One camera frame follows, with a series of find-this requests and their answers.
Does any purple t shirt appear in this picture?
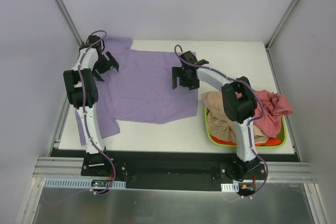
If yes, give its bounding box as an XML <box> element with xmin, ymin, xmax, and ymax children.
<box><xmin>75</xmin><ymin>35</ymin><xmax>198</xmax><ymax>146</ymax></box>

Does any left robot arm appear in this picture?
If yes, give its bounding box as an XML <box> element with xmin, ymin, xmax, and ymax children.
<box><xmin>63</xmin><ymin>30</ymin><xmax>119</xmax><ymax>176</ymax></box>

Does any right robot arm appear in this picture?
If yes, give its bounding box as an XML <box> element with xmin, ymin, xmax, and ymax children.
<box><xmin>172</xmin><ymin>51</ymin><xmax>261</xmax><ymax>179</ymax></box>

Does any beige t shirt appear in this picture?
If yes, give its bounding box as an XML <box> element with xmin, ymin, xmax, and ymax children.
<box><xmin>201</xmin><ymin>91</ymin><xmax>269</xmax><ymax>143</ymax></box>

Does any pink t shirt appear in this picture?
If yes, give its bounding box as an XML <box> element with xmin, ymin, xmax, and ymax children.
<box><xmin>254</xmin><ymin>90</ymin><xmax>293</xmax><ymax>138</ymax></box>

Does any orange t shirt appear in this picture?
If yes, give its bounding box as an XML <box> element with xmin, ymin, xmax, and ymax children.
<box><xmin>210</xmin><ymin>135</ymin><xmax>283</xmax><ymax>147</ymax></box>

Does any green plastic basket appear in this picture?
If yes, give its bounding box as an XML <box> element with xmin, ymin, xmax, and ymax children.
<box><xmin>204</xmin><ymin>104</ymin><xmax>287</xmax><ymax>149</ymax></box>

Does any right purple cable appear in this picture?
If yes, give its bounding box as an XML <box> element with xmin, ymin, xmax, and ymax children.
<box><xmin>174</xmin><ymin>44</ymin><xmax>269</xmax><ymax>203</ymax></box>

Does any left aluminium frame post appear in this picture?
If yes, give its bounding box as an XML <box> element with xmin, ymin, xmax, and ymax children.
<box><xmin>54</xmin><ymin>0</ymin><xmax>83</xmax><ymax>46</ymax></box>

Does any aluminium frame post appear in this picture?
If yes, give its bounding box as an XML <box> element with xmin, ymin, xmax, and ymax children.
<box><xmin>54</xmin><ymin>0</ymin><xmax>83</xmax><ymax>46</ymax></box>
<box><xmin>265</xmin><ymin>0</ymin><xmax>300</xmax><ymax>52</ymax></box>

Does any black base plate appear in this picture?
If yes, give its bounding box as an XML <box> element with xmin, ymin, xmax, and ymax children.
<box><xmin>49</xmin><ymin>149</ymin><xmax>295</xmax><ymax>190</ymax></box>

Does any aluminium front rail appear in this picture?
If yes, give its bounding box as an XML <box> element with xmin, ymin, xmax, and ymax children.
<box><xmin>33</xmin><ymin>157</ymin><xmax>317</xmax><ymax>184</ymax></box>

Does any left white cable duct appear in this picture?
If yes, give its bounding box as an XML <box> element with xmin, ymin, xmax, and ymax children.
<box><xmin>44</xmin><ymin>178</ymin><xmax>126</xmax><ymax>190</ymax></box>

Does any white cable duct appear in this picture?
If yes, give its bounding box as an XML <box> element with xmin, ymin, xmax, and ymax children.
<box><xmin>220</xmin><ymin>182</ymin><xmax>239</xmax><ymax>193</ymax></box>
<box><xmin>44</xmin><ymin>178</ymin><xmax>126</xmax><ymax>190</ymax></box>

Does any right white cable duct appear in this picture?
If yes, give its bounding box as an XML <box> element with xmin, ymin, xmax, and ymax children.
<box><xmin>220</xmin><ymin>182</ymin><xmax>239</xmax><ymax>193</ymax></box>

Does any right aluminium frame post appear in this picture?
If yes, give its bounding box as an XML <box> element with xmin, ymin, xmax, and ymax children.
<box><xmin>265</xmin><ymin>0</ymin><xmax>300</xmax><ymax>52</ymax></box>

